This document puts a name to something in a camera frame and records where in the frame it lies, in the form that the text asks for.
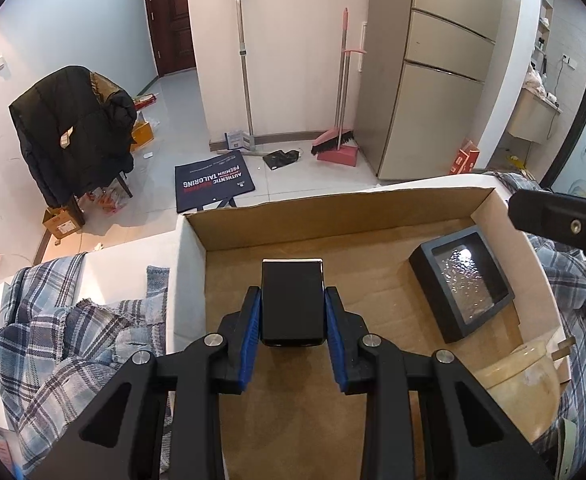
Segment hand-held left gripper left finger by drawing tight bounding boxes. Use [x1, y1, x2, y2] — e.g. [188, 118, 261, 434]
[28, 285, 264, 480]

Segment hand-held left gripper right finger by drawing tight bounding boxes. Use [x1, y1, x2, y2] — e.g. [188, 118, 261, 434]
[323, 285, 558, 480]

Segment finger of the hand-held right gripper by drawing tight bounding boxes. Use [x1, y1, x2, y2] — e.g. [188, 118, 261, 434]
[508, 187, 586, 283]

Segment small black box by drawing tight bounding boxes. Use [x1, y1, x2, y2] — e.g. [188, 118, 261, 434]
[260, 258, 326, 348]

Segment shallow cardboard box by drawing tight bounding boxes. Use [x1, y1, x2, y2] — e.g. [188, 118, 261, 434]
[164, 174, 574, 480]

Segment black framed display box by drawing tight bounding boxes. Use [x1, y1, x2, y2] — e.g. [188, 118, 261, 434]
[409, 225, 516, 343]

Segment white square power adapter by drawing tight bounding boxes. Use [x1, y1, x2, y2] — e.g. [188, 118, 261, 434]
[547, 335, 574, 383]

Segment cream round jar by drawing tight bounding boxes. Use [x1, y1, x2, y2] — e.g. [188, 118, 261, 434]
[473, 337, 566, 448]

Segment green snap pouch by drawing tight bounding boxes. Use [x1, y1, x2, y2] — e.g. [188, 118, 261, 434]
[559, 417, 581, 478]

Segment beige vanity cabinet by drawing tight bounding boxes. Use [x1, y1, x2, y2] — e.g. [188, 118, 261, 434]
[507, 87, 562, 143]

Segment red box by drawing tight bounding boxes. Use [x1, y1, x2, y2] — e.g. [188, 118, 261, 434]
[448, 139, 480, 176]

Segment pink cloth bundle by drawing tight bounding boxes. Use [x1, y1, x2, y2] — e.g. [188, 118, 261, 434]
[523, 62, 548, 93]

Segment navy printed tote bag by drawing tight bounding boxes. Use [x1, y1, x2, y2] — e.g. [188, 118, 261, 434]
[174, 149, 256, 214]

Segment beige refrigerator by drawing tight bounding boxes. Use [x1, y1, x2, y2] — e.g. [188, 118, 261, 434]
[355, 0, 506, 182]

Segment blue plaid cloth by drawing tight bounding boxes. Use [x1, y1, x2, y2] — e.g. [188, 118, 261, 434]
[0, 170, 586, 480]

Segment black plastic bag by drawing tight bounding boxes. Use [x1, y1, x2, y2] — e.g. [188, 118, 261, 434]
[263, 149, 301, 171]

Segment pink broom and dustpan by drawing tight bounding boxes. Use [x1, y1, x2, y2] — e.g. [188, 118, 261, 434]
[311, 8, 358, 157]

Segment red white packets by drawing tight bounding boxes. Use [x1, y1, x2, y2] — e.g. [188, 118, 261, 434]
[85, 185, 130, 216]

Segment small white blue box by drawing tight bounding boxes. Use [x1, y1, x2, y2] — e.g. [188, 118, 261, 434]
[224, 130, 252, 151]

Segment wooden chair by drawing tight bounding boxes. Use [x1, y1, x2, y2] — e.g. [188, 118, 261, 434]
[65, 167, 134, 226]

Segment brown cardboard box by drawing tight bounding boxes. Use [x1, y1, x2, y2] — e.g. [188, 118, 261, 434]
[42, 206, 84, 240]

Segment yellow cardboard box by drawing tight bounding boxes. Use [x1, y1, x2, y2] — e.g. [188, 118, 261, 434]
[130, 120, 154, 153]

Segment black jacket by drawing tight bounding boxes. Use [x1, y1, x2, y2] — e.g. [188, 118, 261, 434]
[9, 66, 138, 206]

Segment dark wooden door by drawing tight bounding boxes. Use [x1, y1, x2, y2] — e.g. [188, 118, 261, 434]
[142, 0, 197, 78]

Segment wall niche shelf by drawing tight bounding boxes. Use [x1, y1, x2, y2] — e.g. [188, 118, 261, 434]
[533, 0, 556, 61]

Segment grey handled mop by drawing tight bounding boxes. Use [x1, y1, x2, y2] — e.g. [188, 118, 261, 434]
[217, 0, 261, 157]

